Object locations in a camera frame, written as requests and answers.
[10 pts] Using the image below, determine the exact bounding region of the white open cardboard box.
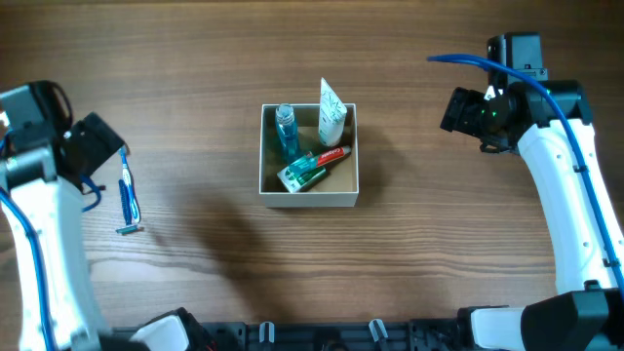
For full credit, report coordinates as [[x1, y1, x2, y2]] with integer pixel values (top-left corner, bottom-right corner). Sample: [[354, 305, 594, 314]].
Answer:
[[258, 103, 360, 208]]

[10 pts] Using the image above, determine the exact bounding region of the green white soap box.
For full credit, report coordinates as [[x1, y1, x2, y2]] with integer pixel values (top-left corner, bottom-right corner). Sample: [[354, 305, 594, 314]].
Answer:
[[277, 168, 329, 193]]

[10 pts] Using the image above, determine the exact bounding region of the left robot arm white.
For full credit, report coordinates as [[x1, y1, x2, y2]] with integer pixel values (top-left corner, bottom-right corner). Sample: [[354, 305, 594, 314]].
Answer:
[[1, 80, 125, 350]]

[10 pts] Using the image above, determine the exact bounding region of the blue disposable razor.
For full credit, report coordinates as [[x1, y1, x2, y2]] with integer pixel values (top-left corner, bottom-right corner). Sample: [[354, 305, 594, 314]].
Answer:
[[116, 179, 138, 235]]

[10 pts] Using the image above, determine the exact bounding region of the blue Listerine mouthwash bottle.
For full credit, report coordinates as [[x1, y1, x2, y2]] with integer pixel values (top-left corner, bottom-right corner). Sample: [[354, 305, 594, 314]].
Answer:
[[275, 103, 300, 164]]

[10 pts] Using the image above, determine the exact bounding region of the Colgate toothpaste tube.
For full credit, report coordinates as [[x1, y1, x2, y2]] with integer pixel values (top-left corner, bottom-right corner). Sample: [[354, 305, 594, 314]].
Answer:
[[288, 146, 352, 176]]

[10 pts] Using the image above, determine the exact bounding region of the white Pantene tube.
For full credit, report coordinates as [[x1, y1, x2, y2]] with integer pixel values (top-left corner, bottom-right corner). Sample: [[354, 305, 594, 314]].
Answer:
[[318, 78, 347, 147]]

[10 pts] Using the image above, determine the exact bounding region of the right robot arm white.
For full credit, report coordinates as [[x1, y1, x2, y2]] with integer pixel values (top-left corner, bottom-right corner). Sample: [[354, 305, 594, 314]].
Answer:
[[441, 81, 623, 350]]

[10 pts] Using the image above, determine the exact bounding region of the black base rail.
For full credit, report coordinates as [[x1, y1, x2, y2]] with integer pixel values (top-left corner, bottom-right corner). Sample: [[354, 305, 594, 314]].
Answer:
[[105, 308, 478, 351]]

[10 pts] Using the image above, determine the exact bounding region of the blue white Colgate toothbrush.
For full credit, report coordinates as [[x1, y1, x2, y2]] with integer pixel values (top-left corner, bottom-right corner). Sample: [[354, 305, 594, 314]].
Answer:
[[119, 145, 141, 223]]

